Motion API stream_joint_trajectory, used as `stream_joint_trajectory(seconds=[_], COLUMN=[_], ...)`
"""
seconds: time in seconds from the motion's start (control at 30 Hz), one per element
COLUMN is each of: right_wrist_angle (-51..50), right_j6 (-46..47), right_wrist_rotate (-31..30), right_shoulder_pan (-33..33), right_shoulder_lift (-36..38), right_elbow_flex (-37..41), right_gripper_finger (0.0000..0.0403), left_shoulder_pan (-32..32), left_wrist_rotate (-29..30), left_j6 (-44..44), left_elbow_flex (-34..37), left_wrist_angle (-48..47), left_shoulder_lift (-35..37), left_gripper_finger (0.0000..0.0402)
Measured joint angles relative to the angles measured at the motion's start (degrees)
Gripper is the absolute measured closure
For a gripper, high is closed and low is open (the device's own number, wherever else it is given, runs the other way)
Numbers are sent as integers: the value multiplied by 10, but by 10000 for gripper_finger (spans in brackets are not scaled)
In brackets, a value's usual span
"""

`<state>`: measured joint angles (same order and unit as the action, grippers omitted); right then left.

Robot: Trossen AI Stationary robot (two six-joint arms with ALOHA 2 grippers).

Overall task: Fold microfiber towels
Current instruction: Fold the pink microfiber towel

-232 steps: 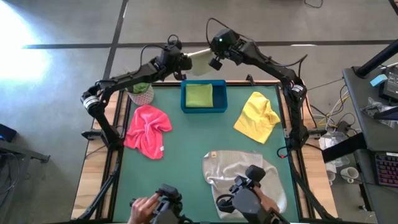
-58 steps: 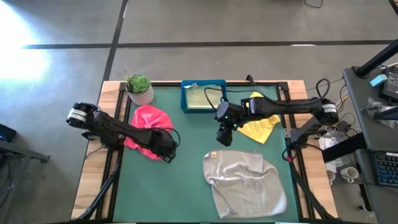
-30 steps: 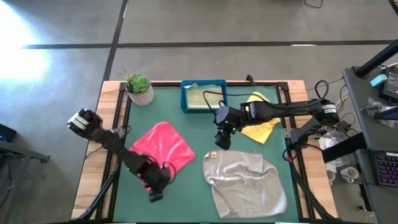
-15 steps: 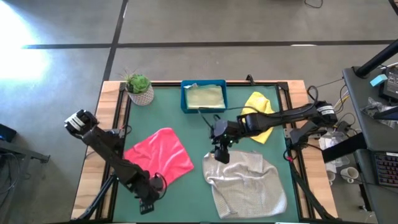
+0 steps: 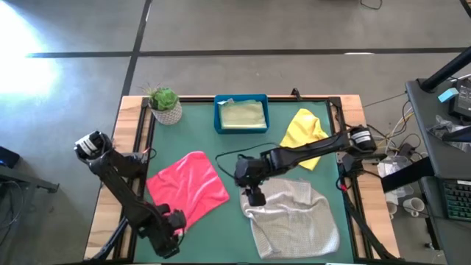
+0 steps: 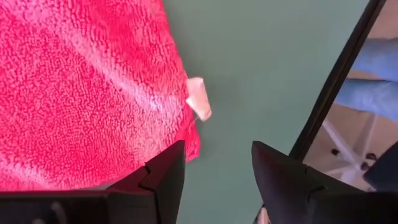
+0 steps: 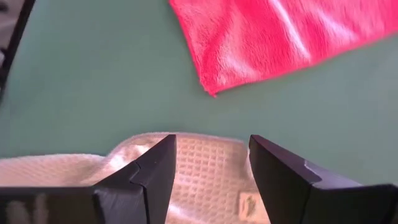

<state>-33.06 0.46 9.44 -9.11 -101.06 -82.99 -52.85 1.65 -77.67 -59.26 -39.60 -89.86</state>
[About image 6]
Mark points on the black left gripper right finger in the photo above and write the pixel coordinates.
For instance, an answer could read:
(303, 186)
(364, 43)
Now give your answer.
(280, 180)

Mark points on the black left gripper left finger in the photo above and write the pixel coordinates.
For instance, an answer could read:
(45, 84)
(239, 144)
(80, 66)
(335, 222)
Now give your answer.
(164, 180)

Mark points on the pink microfiber towel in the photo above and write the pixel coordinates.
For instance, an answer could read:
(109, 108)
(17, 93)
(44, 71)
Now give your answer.
(77, 93)

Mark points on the white chair base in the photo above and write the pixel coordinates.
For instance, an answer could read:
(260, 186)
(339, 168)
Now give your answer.
(342, 146)

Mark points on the person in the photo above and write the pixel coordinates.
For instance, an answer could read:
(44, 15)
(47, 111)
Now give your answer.
(373, 93)

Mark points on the black table frame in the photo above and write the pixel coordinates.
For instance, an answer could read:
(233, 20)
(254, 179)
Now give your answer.
(335, 77)

